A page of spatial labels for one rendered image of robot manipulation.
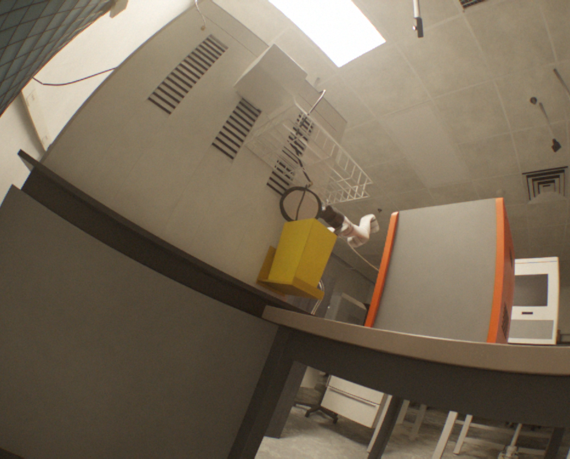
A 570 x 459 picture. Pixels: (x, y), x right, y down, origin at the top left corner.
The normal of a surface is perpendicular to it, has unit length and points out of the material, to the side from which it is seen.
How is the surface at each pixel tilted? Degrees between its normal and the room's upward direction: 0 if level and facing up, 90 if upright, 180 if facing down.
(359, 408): 90
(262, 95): 180
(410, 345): 90
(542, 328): 90
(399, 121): 180
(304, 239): 93
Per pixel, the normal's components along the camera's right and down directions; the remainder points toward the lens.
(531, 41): -0.33, 0.87
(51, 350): 0.62, -0.08
